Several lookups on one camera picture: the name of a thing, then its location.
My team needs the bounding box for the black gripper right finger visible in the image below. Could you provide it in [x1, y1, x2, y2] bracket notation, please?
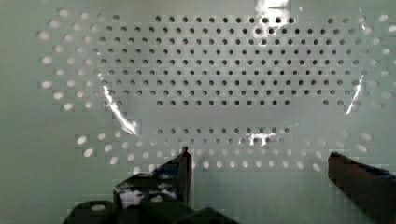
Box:
[328, 152, 396, 224]

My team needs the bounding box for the mint green oval strainer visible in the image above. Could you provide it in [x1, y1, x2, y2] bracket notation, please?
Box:
[1, 0, 395, 224]

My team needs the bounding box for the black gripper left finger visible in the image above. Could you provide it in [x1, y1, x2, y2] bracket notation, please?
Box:
[113, 147, 192, 210]

